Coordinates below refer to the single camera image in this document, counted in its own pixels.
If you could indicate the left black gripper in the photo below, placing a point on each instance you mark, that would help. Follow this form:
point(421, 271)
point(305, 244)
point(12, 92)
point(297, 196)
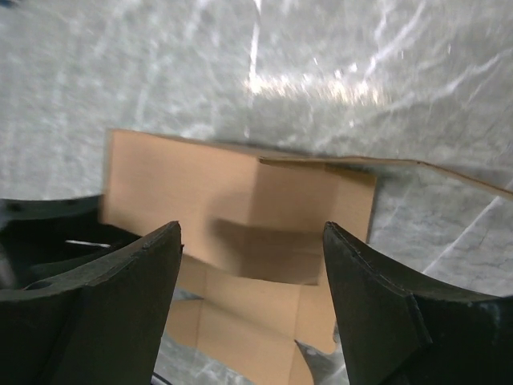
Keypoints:
point(41, 239)

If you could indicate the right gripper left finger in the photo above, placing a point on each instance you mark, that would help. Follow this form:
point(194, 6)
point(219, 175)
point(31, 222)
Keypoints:
point(99, 323)

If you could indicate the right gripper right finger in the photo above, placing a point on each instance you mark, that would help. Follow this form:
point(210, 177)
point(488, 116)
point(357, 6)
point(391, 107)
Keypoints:
point(399, 326)

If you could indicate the brown cardboard box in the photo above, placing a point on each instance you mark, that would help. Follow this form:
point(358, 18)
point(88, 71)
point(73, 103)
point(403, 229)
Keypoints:
point(252, 226)

